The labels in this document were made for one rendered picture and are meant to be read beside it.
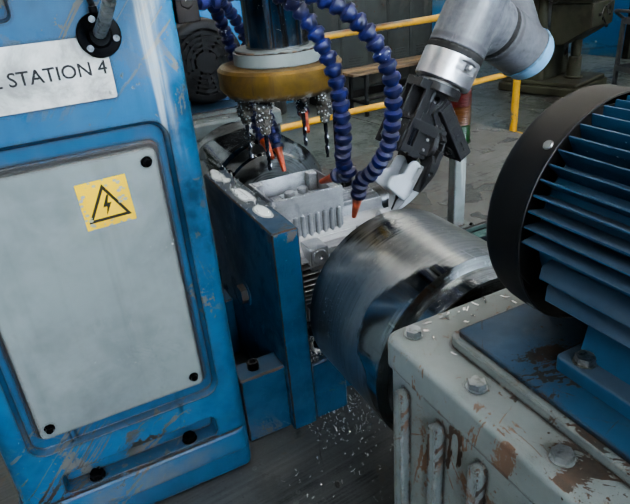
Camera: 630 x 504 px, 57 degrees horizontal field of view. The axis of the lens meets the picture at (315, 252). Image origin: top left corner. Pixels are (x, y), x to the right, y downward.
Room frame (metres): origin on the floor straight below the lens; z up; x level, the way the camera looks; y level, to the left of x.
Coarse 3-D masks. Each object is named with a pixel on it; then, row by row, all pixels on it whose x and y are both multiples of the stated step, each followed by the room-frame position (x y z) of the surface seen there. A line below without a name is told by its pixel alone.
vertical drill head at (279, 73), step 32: (256, 0) 0.83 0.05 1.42; (256, 32) 0.83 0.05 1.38; (288, 32) 0.83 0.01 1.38; (224, 64) 0.88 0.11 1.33; (256, 64) 0.81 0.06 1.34; (288, 64) 0.80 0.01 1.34; (320, 64) 0.81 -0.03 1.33; (256, 96) 0.79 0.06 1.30; (288, 96) 0.78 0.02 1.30; (320, 96) 0.84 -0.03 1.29
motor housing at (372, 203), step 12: (348, 192) 0.91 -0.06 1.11; (372, 192) 0.91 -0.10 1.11; (348, 204) 0.88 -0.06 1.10; (372, 204) 0.89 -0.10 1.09; (348, 216) 0.86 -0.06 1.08; (360, 216) 0.87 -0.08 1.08; (372, 216) 0.87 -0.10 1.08; (336, 228) 0.84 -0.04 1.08; (348, 228) 0.84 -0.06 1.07; (300, 240) 0.81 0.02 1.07; (324, 240) 0.82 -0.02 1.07; (336, 240) 0.82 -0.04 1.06; (300, 252) 0.80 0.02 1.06; (312, 276) 0.78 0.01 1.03; (312, 288) 0.78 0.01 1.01
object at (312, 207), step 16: (288, 176) 0.92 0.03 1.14; (304, 176) 0.93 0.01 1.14; (320, 176) 0.91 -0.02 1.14; (256, 192) 0.86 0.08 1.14; (272, 192) 0.90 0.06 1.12; (288, 192) 0.86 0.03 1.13; (304, 192) 0.87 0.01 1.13; (320, 192) 0.83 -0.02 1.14; (336, 192) 0.84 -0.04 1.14; (288, 208) 0.81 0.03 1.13; (304, 208) 0.82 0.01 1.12; (320, 208) 0.83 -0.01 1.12; (336, 208) 0.84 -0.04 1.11; (304, 224) 0.82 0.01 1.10; (320, 224) 0.83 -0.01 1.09; (336, 224) 0.84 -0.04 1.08
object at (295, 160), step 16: (224, 128) 1.19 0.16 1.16; (240, 128) 1.17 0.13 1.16; (208, 144) 1.16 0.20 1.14; (224, 144) 1.11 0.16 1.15; (240, 144) 1.08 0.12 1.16; (256, 144) 1.07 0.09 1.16; (272, 144) 1.08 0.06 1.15; (288, 144) 1.10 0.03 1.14; (208, 160) 1.10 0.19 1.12; (224, 160) 1.05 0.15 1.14; (240, 160) 1.06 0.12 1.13; (256, 160) 1.06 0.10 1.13; (272, 160) 1.08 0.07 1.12; (288, 160) 1.09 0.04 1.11; (304, 160) 1.11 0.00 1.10; (240, 176) 1.05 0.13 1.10; (256, 176) 1.06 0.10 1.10; (272, 176) 1.08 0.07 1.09; (208, 208) 1.03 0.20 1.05
